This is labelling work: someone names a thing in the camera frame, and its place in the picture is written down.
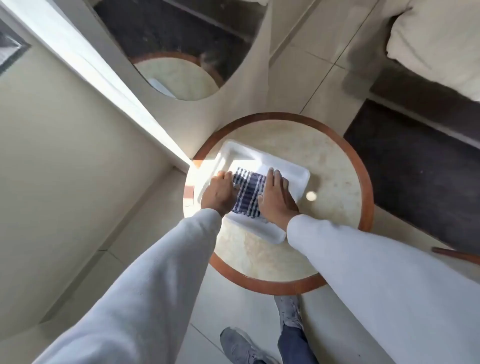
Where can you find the person's left hand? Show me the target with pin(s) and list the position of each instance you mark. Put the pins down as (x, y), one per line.
(218, 195)

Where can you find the person's right hand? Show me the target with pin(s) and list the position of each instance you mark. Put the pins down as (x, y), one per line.
(276, 204)

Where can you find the person's left fingers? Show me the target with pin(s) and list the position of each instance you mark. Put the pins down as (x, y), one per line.
(226, 177)

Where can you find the person's right fingers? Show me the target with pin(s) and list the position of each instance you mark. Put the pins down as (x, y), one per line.
(276, 182)

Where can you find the blue white checked cloth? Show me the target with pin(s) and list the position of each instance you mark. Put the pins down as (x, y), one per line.
(247, 195)

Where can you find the person's left forearm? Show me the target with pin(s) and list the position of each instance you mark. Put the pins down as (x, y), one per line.
(150, 285)

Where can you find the person's right forearm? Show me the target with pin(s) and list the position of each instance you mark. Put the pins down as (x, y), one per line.
(367, 285)

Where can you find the white rectangular tray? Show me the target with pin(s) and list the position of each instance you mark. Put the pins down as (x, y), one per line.
(296, 178)

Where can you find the round table with wooden rim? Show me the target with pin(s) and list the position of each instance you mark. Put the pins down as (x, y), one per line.
(330, 157)

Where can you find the person's grey right shoe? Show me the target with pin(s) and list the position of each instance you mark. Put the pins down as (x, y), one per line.
(288, 309)

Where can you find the person's grey shoe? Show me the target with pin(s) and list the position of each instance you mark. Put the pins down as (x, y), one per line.
(240, 347)
(288, 309)

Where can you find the dark grey rug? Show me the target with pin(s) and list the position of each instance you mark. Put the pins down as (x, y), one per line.
(416, 176)

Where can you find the person's blue jeans leg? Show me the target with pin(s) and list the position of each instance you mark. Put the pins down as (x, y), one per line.
(296, 347)

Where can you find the person's grey left shoe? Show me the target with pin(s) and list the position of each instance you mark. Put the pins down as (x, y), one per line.
(240, 347)

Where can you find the brown wooden furniture edge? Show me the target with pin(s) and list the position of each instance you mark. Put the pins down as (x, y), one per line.
(455, 255)

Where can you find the white bed duvet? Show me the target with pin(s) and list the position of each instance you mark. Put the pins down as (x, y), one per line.
(438, 41)

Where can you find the oval wall mirror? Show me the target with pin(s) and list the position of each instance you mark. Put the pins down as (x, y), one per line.
(180, 41)

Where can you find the dark bed frame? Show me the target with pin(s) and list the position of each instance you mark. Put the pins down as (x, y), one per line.
(420, 101)

